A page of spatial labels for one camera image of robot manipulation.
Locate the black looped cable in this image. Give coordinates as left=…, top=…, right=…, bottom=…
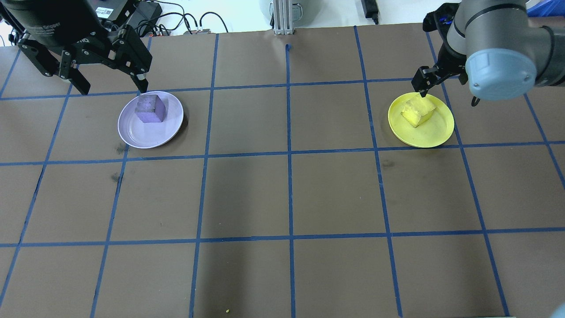
left=150, top=0, right=197, bottom=35
left=199, top=12, right=229, bottom=34

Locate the aluminium frame post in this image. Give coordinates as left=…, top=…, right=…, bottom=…
left=273, top=0, right=295, bottom=35

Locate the black box with white label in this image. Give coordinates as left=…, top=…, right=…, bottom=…
left=90, top=0, right=135, bottom=23

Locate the black power brick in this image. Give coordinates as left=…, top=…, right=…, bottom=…
left=132, top=2, right=163, bottom=28

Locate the yellow round plate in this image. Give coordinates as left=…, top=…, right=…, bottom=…
left=388, top=92, right=455, bottom=148

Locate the purple block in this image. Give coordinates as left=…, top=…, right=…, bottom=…
left=135, top=94, right=167, bottom=123

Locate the yellow block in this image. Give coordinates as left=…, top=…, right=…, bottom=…
left=401, top=96, right=437, bottom=129

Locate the blue plastic bin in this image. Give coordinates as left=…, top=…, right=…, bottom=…
left=525, top=0, right=565, bottom=17

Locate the purple round plate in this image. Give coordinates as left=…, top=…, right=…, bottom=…
left=117, top=91, right=184, bottom=149

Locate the black power adapter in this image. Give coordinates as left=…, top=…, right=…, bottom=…
left=361, top=0, right=380, bottom=25

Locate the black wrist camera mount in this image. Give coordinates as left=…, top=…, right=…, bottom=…
left=422, top=2, right=458, bottom=34

